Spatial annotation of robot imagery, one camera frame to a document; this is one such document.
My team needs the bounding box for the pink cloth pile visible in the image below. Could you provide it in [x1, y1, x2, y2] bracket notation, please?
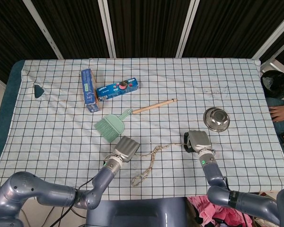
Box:
[186, 196, 254, 227]

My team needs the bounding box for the black plastic bag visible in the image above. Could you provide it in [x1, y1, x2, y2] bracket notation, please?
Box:
[260, 70, 284, 99]

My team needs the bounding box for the blue Oreo cookie box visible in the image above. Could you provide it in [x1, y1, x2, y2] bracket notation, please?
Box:
[96, 77, 140, 102]

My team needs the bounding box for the stainless steel bowl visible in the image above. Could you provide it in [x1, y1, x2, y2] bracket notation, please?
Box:
[203, 107, 231, 132]

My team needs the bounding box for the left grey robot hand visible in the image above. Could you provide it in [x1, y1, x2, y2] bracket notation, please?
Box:
[113, 136, 140, 163]

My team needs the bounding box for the tall blue carton box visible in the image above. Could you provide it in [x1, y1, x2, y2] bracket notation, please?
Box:
[81, 68, 101, 113]

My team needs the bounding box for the blue-grey robot torso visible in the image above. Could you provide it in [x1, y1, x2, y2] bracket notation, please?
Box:
[85, 197, 189, 227]

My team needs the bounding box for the beige braided rope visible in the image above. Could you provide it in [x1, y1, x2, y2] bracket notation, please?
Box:
[132, 142, 189, 187]

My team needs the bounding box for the white black-checked tablecloth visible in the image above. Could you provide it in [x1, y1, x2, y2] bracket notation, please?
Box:
[0, 58, 284, 201]

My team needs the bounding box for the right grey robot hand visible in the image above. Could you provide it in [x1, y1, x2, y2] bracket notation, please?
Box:
[184, 130, 212, 153]

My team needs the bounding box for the white double partition post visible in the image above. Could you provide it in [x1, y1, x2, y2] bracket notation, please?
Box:
[98, 0, 116, 59]

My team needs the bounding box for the black cable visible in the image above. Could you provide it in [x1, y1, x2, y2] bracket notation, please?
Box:
[51, 178, 97, 227]

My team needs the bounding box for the green brush with wooden handle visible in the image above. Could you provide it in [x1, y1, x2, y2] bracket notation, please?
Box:
[94, 98, 178, 143]

